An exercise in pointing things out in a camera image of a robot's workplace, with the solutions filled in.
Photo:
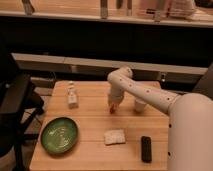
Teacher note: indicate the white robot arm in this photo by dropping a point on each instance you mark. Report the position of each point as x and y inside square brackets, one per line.
[190, 128]

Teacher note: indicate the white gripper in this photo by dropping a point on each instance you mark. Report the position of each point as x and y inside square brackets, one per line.
[115, 100]

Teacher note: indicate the green round bowl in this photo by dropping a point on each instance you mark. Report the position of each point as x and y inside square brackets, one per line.
[59, 135]

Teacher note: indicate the white sponge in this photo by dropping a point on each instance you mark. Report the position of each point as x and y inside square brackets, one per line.
[114, 137]

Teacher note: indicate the white paper cup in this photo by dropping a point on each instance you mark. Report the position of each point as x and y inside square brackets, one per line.
[139, 105]

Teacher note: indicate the red orange pepper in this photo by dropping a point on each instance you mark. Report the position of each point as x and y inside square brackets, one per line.
[112, 108]

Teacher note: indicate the black remote control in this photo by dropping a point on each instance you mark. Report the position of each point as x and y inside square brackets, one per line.
[146, 149]

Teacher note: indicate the black office chair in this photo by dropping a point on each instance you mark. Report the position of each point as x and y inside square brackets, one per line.
[19, 104]

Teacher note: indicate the small clear bottle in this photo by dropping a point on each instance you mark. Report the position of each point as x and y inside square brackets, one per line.
[72, 95]

